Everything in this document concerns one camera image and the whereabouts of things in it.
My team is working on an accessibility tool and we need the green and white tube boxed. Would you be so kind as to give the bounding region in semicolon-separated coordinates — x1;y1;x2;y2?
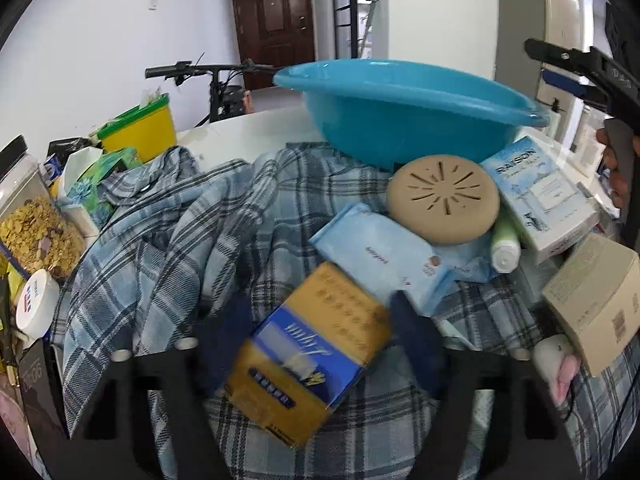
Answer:
490;207;524;274

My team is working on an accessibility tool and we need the black snack bag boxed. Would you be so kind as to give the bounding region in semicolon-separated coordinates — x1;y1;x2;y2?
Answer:
47;136;94;159

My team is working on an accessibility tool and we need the black framed glass sliding door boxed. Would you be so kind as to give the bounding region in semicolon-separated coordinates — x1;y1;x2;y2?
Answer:
332;0;374;58

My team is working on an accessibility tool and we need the yellow and blue box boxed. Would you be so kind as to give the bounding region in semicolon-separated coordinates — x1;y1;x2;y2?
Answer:
222;261;393;448

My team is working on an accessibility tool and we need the beige round vented disc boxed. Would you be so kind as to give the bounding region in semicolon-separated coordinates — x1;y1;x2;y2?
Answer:
386;156;501;247

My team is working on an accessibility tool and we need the white cream jar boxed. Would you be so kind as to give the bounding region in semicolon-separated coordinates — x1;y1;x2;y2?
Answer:
15;269;61;341

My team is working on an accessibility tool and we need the black smartphone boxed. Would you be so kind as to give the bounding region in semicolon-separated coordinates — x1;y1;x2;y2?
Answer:
17;337;69;461

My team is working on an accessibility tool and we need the blue plastic basin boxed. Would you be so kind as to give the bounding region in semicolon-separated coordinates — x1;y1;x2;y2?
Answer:
274;59;551;170

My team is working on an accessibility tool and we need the brown entrance door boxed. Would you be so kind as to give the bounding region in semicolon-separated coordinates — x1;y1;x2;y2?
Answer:
230;0;317;90

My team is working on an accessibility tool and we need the white and blue toothpaste box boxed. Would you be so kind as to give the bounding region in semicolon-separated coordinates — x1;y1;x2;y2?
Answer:
480;136;601;267

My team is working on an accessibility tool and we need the blue plaid shirt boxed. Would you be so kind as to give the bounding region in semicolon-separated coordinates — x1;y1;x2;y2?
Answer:
50;142;640;480

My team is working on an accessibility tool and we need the beige refrigerator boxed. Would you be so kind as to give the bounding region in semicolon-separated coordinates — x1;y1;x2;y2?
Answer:
495;0;586;106

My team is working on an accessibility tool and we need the clear cereal jar black lid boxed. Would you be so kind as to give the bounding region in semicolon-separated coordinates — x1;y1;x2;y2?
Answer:
0;135;87;281

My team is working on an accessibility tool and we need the green and blue tissue box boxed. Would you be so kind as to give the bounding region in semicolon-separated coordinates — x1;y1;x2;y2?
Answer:
55;146;143;211

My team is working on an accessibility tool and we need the white and pink plush toy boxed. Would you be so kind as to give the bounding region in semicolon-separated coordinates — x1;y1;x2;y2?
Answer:
531;335;582;407

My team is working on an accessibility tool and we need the blue wet wipes pack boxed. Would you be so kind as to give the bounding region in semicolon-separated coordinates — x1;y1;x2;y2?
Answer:
309;203;453;317

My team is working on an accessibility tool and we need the blue and white snack packet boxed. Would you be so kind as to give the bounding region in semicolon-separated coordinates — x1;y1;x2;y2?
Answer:
42;155;64;187

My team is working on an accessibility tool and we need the white desktop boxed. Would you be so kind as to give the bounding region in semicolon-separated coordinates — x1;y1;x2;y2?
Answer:
65;105;621;311

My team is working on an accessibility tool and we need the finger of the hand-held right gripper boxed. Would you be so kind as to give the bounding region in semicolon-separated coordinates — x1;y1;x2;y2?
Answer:
541;69;609;109
524;37;602;74

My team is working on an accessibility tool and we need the yellow container green rim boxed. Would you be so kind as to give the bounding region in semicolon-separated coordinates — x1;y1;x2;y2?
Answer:
96;92;177;163

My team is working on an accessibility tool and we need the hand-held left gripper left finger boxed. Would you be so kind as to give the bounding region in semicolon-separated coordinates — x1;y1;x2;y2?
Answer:
67;302;249;480

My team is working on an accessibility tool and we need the person's right hand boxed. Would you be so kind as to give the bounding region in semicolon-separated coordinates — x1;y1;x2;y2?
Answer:
596;129;634;211

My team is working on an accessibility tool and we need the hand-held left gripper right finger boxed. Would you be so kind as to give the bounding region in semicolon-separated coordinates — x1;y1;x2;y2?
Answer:
391;291;585;480

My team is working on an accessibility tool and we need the beige cardboard box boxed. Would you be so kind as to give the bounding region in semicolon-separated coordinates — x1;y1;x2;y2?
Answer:
541;232;640;377

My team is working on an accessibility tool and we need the mop pole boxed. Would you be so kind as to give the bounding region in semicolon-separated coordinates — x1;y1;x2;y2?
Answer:
357;0;381;58

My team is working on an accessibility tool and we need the yellow snack packet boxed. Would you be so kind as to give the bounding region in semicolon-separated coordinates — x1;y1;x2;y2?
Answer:
0;255;27;313

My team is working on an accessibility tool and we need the black bicycle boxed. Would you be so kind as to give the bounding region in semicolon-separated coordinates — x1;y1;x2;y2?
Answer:
145;59;277;129

